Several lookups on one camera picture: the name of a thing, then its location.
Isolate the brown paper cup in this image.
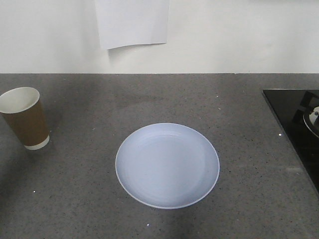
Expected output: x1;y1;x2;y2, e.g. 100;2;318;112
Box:
0;87;50;150

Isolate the light blue plate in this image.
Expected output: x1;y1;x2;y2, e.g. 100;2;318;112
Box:
115;123;220;209

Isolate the black gas stove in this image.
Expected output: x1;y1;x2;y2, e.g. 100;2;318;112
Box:
263;89;319;191

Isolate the white paper on wall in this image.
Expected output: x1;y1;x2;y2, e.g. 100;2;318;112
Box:
95;0;169;50

